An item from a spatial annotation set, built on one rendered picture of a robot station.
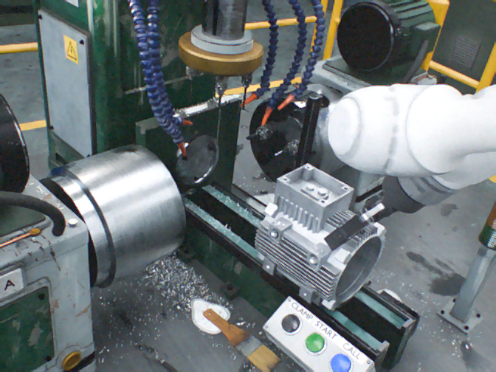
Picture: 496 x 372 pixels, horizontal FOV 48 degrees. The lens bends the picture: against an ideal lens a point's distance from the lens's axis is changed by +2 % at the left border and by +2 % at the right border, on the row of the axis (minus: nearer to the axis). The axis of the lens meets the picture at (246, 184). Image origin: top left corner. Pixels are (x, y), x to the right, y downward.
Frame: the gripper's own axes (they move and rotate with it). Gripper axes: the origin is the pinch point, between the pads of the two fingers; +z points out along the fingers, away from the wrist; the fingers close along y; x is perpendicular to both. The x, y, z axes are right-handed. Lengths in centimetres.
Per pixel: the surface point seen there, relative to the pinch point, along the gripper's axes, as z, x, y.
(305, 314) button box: -0.1, 7.5, 17.1
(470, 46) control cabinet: 115, -71, -339
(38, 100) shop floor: 241, -192, -80
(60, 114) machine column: 45, -65, 12
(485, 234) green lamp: -1.8, 15.7, -33.5
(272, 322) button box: 3.5, 5.8, 20.8
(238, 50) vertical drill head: -1.7, -42.2, -4.5
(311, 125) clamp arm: 6.4, -24.2, -18.7
